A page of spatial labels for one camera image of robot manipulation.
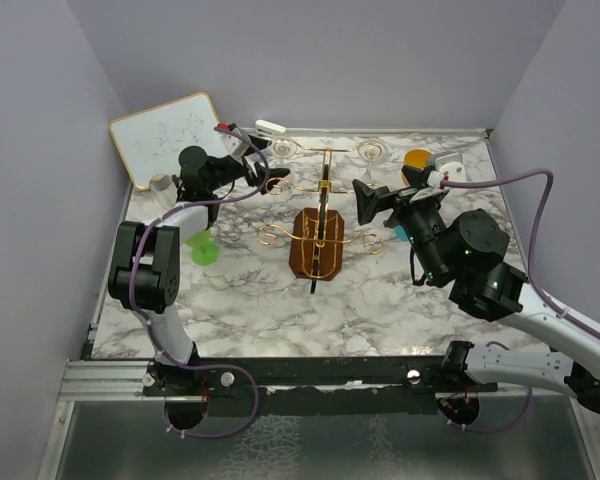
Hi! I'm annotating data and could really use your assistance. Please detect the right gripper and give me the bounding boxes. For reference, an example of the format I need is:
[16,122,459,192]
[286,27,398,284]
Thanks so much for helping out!
[352,164,448,284]

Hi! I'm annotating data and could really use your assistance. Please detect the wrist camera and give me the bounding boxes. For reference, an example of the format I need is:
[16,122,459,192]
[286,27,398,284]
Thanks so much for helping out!
[426,152,467,189]
[215,123,253,160]

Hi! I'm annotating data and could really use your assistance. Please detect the orange plastic goblet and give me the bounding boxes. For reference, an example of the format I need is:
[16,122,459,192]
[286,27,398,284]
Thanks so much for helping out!
[403,149,432,169]

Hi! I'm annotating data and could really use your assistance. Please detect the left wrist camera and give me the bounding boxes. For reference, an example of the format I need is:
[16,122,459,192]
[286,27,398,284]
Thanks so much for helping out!
[215,123,253,160]

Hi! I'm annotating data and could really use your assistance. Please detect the green plastic goblet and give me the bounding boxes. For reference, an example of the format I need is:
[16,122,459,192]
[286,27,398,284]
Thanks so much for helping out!
[185,230,219,266]

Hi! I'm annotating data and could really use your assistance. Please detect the white eraser block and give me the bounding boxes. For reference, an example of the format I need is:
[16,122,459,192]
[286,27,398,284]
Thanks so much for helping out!
[254,119,287,137]

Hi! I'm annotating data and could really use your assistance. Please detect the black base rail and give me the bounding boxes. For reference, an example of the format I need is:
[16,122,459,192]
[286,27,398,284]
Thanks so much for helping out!
[143,355,497,417]

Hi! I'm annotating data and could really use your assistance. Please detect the blue plastic goblet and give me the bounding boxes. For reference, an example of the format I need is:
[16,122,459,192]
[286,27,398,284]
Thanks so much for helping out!
[393,225,410,242]

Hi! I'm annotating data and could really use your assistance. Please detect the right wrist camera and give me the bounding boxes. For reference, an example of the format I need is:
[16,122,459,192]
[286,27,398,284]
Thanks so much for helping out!
[426,152,467,189]

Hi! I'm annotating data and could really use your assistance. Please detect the gold wire wine glass rack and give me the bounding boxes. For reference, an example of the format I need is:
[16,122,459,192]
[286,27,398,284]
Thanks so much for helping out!
[257,139,385,293]

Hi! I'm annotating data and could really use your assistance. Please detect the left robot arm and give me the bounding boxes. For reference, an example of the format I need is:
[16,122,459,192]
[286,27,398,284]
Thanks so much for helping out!
[107,146,290,395]

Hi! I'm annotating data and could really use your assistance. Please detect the clear wine glass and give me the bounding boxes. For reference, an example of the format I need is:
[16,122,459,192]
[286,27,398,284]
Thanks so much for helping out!
[357,139,390,185]
[267,136,299,167]
[149,174,179,210]

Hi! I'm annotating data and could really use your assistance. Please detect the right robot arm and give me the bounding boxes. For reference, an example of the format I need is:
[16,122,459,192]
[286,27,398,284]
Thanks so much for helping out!
[352,166,600,414]

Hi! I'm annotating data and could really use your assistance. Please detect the small whiteboard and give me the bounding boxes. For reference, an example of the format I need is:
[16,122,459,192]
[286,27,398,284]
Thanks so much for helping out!
[108,92,228,191]

